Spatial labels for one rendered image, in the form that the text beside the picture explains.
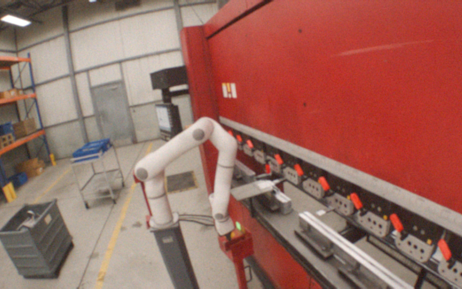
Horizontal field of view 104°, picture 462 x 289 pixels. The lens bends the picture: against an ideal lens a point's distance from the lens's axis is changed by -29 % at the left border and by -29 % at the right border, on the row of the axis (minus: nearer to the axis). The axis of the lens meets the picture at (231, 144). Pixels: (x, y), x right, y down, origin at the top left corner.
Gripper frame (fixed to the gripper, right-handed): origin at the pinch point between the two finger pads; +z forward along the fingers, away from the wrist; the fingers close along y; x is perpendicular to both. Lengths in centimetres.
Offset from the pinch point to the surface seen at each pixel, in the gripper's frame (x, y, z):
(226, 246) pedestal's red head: -4.4, 1.9, 9.9
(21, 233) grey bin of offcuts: -137, 183, 0
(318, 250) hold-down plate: 51, -27, -4
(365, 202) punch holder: 75, -30, -42
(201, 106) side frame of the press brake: -104, -44, -65
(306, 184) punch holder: 36, -36, -34
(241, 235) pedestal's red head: -4.5, -10.3, 7.3
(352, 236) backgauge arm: 49, -58, 9
